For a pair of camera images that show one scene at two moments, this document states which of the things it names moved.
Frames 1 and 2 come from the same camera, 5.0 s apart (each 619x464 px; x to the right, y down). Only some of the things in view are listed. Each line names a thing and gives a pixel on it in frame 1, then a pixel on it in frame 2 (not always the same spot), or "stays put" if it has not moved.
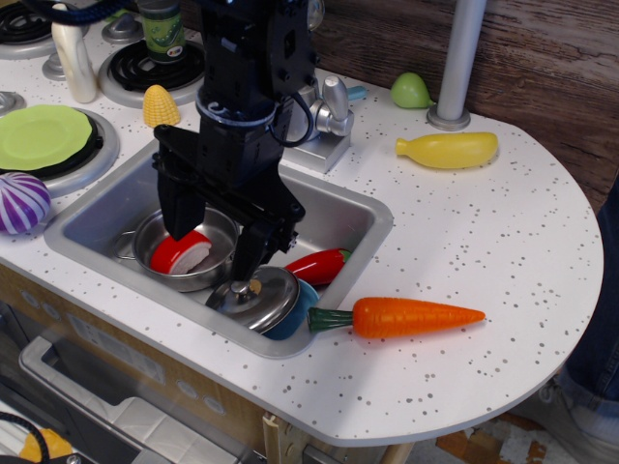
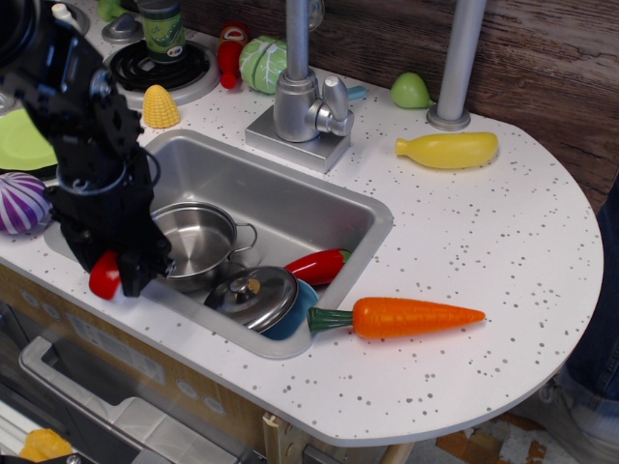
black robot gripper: x=239 y=166 → x=110 y=208
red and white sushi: x=171 y=257 → x=105 y=277
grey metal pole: x=458 y=67 stays put
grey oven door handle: x=163 y=435 stays put
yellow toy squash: x=449 y=150 stays put
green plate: x=42 y=135 stays put
